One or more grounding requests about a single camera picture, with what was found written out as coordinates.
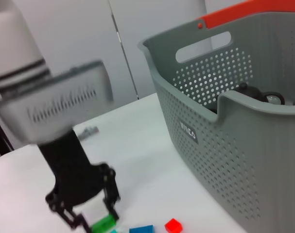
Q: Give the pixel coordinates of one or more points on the black stand post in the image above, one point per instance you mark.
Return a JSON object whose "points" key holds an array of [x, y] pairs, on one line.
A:
{"points": [[0, 136]]}

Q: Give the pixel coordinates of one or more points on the blue square brick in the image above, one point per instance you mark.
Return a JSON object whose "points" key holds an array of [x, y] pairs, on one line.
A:
{"points": [[141, 229]]}

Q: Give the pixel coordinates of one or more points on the grey perforated storage bin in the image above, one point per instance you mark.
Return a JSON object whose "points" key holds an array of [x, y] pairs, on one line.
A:
{"points": [[234, 157]]}

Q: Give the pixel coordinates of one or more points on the green brick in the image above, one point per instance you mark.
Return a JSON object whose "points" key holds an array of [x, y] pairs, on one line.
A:
{"points": [[103, 224]]}

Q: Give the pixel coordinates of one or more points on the orange bin clip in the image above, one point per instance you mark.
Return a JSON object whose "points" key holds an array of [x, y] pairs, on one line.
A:
{"points": [[247, 12]]}

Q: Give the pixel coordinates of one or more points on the dark clay teapot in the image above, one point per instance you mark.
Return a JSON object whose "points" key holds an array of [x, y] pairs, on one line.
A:
{"points": [[247, 91]]}

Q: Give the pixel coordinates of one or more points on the teal square brick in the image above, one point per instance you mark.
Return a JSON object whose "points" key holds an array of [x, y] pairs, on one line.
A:
{"points": [[120, 230]]}

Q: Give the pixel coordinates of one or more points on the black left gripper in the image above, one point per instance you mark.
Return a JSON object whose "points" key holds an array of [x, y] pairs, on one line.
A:
{"points": [[69, 170]]}

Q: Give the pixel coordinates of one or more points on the small red square brick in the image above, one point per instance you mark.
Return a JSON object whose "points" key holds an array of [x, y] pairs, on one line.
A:
{"points": [[173, 225]]}

